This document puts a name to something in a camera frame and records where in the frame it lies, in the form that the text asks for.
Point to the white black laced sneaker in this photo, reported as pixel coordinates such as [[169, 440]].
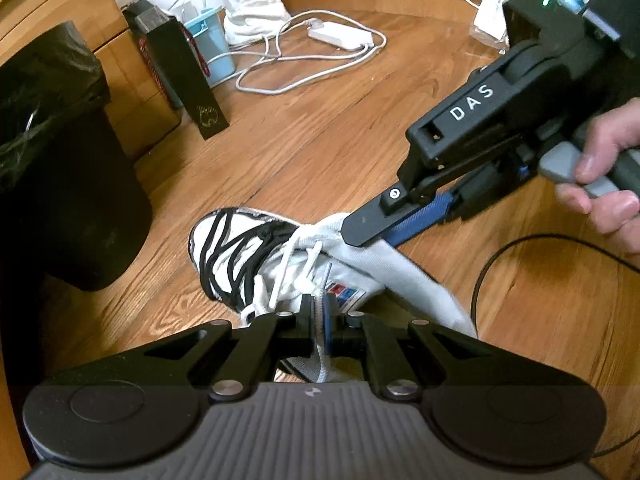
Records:
[[258, 263]]

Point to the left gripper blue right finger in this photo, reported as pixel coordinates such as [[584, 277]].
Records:
[[342, 332]]

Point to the white plastic bag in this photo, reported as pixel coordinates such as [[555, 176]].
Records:
[[246, 21]]

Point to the black gift bag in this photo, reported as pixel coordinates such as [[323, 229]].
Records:
[[176, 64]]

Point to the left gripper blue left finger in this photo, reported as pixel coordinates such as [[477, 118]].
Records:
[[297, 330]]

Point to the light blue plastic bin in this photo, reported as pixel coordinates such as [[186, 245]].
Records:
[[208, 33]]

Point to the white power adapter with cable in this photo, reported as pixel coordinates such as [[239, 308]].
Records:
[[320, 43]]

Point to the black lined trash bin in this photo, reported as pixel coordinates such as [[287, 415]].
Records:
[[71, 205]]

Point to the clear bag with white box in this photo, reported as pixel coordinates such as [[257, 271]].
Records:
[[497, 10]]

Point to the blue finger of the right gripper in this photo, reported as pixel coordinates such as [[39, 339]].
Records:
[[464, 200], [368, 223]]

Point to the wooden nightstand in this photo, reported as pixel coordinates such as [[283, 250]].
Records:
[[138, 111]]

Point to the white shoelace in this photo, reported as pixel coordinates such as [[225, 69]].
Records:
[[315, 309]]

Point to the person's right hand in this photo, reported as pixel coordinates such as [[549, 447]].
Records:
[[614, 215]]

